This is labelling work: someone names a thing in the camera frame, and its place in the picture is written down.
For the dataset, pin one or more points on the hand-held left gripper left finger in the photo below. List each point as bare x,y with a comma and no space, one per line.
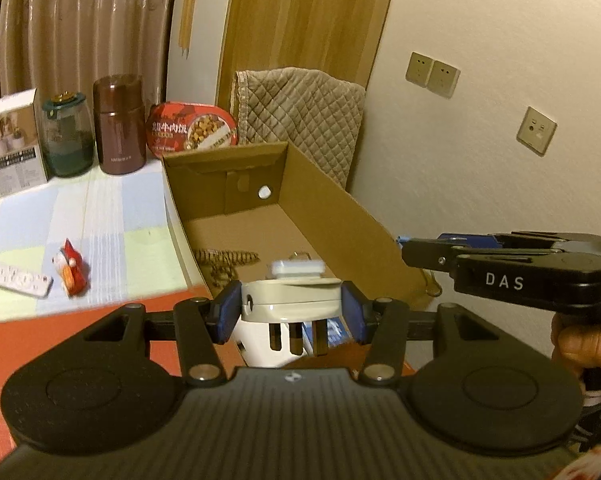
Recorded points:
228,310

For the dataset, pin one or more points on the white remote control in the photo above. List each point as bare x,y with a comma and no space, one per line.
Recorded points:
15,277

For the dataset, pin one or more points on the white plug adapter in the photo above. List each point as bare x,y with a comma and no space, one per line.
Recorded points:
290,300

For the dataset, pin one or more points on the beige quilted cloth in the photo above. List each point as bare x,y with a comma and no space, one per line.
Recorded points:
300,110

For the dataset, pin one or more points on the single white wall outlet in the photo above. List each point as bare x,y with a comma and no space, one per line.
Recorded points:
536,130

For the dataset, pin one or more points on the green glass jar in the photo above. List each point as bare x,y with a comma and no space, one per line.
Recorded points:
70,150

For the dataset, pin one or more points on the pastel plaid tablecloth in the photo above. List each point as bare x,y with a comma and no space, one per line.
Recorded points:
120,220

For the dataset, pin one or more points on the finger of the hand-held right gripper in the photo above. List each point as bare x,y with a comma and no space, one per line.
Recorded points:
430,256
470,240

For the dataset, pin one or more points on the person's right hand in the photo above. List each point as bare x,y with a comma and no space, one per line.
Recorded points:
588,345

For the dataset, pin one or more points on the yellow wall sticker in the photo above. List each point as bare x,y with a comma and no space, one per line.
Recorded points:
187,20

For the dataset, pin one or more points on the brown cardboard box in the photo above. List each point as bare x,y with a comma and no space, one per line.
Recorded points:
330,210

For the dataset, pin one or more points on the red food package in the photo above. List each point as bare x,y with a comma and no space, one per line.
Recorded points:
180,130

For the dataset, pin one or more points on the wooden door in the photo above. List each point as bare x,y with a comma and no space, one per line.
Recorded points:
305,20

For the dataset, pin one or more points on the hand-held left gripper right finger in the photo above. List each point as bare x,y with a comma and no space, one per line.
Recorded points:
353,310

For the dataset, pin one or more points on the red white cat figurine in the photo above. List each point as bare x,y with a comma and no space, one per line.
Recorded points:
73,265

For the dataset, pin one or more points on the red printed cardboard sheet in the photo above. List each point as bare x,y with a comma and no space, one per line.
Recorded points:
40,340

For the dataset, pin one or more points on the white product box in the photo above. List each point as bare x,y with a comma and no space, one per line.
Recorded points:
15,160

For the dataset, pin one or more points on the brown thermos flask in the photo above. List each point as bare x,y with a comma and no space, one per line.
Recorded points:
120,130

